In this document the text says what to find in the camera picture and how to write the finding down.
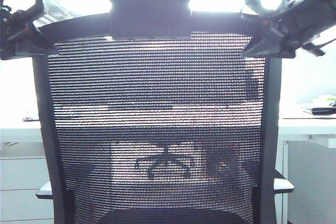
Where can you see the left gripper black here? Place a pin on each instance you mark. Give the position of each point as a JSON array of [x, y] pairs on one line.
[[10, 32]]

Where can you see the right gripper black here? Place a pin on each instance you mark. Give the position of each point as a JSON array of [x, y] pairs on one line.
[[296, 32]]

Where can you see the black flat pouch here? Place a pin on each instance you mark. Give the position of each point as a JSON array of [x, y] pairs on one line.
[[321, 110]]

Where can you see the white drawer cabinet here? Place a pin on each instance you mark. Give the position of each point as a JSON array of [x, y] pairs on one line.
[[21, 176]]

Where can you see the white desk mat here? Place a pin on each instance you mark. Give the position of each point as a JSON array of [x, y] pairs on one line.
[[291, 116]]

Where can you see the black chair star base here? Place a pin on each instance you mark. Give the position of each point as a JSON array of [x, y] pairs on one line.
[[166, 159]]

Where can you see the green and white object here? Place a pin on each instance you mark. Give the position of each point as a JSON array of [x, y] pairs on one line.
[[326, 101]]

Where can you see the black mesh office chair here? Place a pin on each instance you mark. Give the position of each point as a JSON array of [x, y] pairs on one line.
[[157, 90]]

